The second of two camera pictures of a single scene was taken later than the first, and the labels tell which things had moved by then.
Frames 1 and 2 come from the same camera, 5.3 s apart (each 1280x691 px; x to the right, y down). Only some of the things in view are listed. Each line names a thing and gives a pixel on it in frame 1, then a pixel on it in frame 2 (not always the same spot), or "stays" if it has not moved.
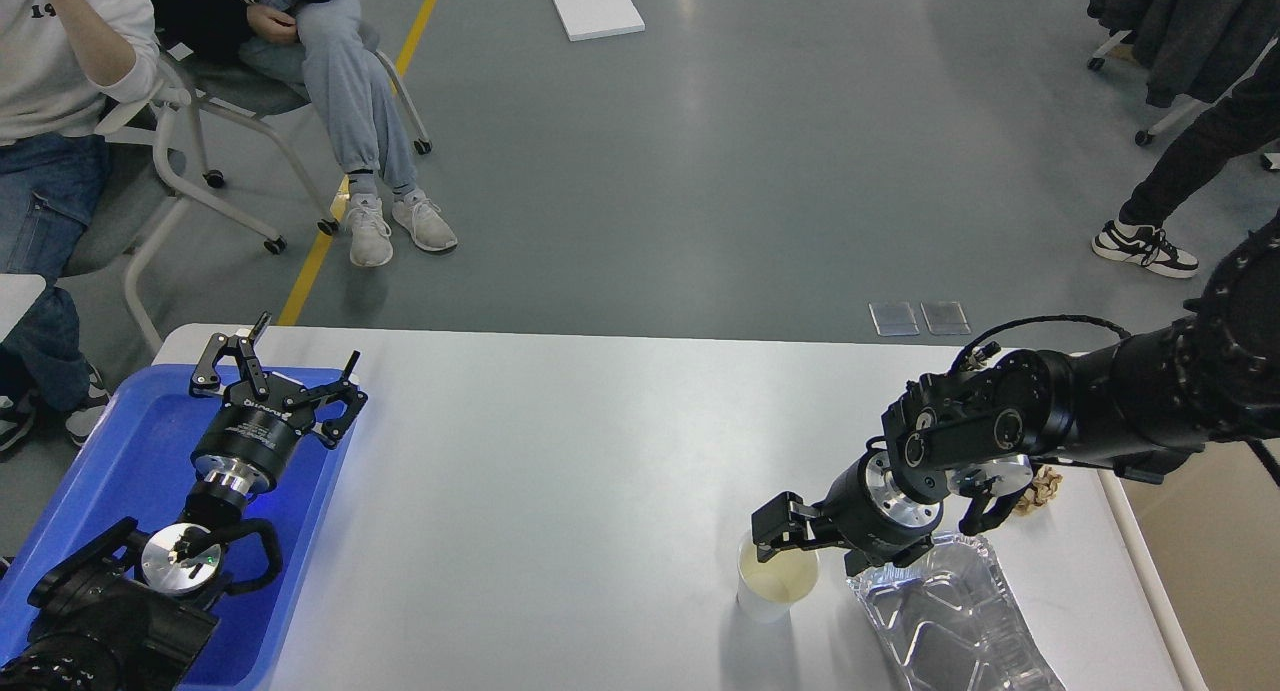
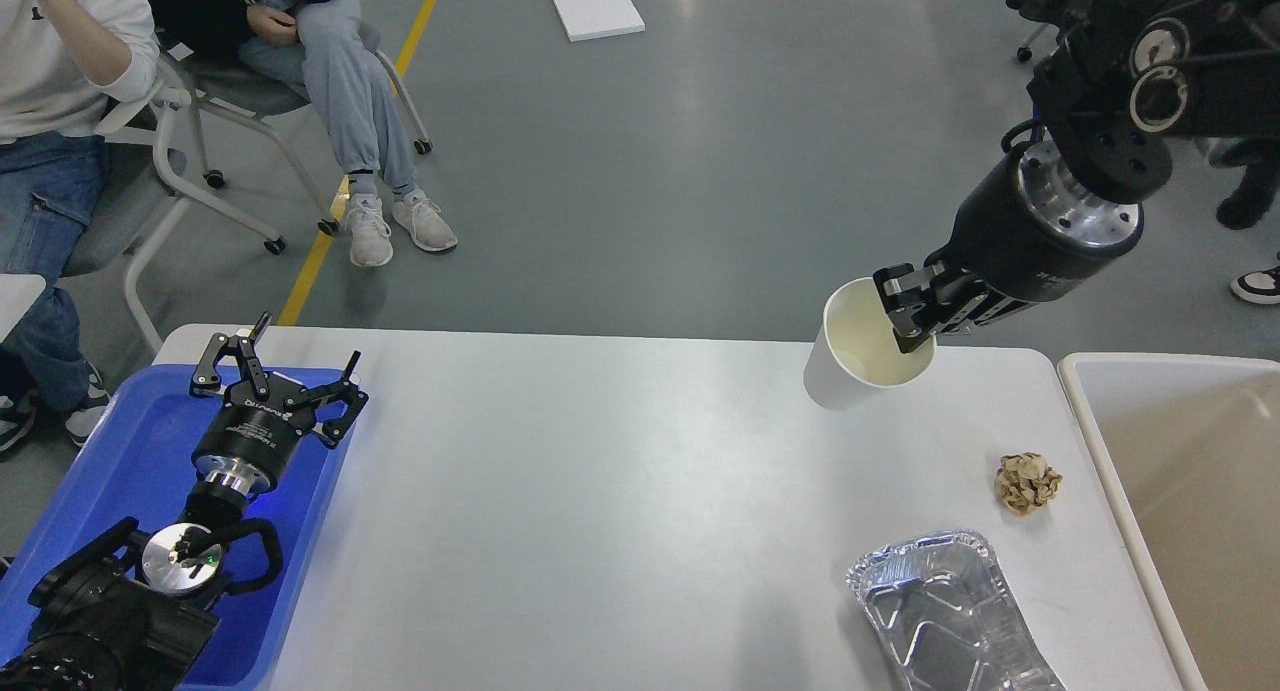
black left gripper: x=245 y=443 stays
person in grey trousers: x=307 y=27 stays
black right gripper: x=863 y=511 to x=1031 y=228
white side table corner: x=17 y=294 stays
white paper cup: x=768 y=589 to x=855 y=352
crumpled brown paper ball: x=1043 y=487 stays
